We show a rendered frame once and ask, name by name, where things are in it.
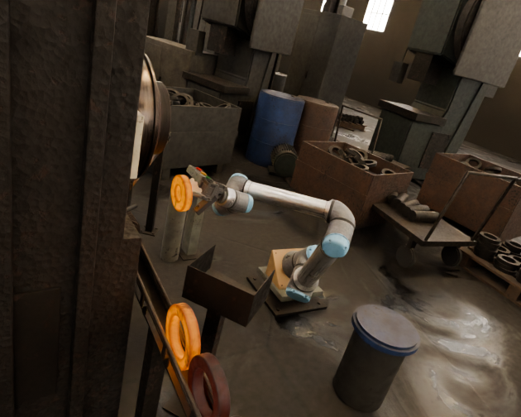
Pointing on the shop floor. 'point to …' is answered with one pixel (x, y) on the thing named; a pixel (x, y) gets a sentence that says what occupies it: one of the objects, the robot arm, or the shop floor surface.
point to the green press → (451, 74)
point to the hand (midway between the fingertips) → (182, 189)
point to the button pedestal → (187, 251)
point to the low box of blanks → (348, 178)
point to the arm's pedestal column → (285, 301)
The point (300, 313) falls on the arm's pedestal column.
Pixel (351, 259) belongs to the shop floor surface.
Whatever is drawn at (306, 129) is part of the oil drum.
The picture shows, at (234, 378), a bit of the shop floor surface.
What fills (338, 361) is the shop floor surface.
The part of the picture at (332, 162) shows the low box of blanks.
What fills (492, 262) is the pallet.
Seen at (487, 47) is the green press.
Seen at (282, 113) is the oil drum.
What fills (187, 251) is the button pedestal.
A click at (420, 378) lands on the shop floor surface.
